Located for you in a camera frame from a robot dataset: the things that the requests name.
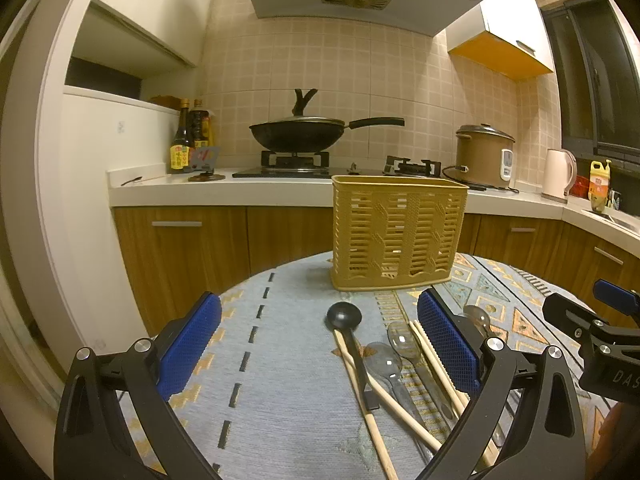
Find black gas stove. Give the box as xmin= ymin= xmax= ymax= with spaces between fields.
xmin=232 ymin=150 xmax=444 ymax=180

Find steel sink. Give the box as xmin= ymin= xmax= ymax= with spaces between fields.
xmin=594 ymin=209 xmax=640 ymax=235

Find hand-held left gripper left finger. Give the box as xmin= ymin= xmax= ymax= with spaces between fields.
xmin=54 ymin=292 xmax=223 ymax=480

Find wooden chopstick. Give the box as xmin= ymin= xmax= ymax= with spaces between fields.
xmin=409 ymin=321 xmax=463 ymax=413
xmin=367 ymin=377 xmax=445 ymax=453
xmin=333 ymin=331 xmax=401 ymax=480
xmin=416 ymin=321 xmax=501 ymax=467

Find white countertop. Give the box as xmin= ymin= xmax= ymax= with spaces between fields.
xmin=106 ymin=164 xmax=640 ymax=242

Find red and grey packet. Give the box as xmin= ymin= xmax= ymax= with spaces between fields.
xmin=189 ymin=146 xmax=222 ymax=171

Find brown rice cooker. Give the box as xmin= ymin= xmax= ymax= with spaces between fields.
xmin=454 ymin=124 xmax=517 ymax=189

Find pale pink electric kettle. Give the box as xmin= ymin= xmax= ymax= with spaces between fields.
xmin=540 ymin=148 xmax=579 ymax=204

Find white and yellow upper cabinet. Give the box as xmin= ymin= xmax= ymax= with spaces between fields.
xmin=446 ymin=0 xmax=556 ymax=81

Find soy sauce bottle yellow label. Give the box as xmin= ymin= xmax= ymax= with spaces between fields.
xmin=169 ymin=98 xmax=195 ymax=174

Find black wok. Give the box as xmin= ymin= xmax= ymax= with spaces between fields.
xmin=249 ymin=116 xmax=406 ymax=154

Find black ladle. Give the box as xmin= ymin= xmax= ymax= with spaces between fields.
xmin=326 ymin=302 xmax=382 ymax=411

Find dark window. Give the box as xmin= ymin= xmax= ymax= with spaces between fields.
xmin=542 ymin=0 xmax=640 ymax=172

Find clear plastic spoon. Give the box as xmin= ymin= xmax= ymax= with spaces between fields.
xmin=364 ymin=342 xmax=433 ymax=463
xmin=456 ymin=304 xmax=495 ymax=338
xmin=387 ymin=320 xmax=455 ymax=418

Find black power cable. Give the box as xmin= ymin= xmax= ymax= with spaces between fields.
xmin=442 ymin=163 xmax=522 ymax=195

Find patterned blue tablecloth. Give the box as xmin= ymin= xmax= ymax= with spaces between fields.
xmin=107 ymin=252 xmax=603 ymax=480

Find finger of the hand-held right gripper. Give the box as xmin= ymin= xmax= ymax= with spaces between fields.
xmin=594 ymin=279 xmax=640 ymax=316
xmin=542 ymin=292 xmax=609 ymax=337

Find glass wok lid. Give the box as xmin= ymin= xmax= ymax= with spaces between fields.
xmin=265 ymin=88 xmax=347 ymax=126

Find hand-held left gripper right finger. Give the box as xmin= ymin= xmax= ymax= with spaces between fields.
xmin=416 ymin=287 xmax=587 ymax=480

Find dark sauce bottle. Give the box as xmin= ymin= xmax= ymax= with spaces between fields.
xmin=188 ymin=99 xmax=213 ymax=152

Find wooden base cabinets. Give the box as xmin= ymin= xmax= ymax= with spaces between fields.
xmin=112 ymin=204 xmax=640 ymax=337

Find yellow slotted utensil basket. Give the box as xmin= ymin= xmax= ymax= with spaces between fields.
xmin=330 ymin=175 xmax=470 ymax=292

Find yellow detergent bottle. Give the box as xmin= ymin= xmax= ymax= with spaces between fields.
xmin=588 ymin=158 xmax=612 ymax=212

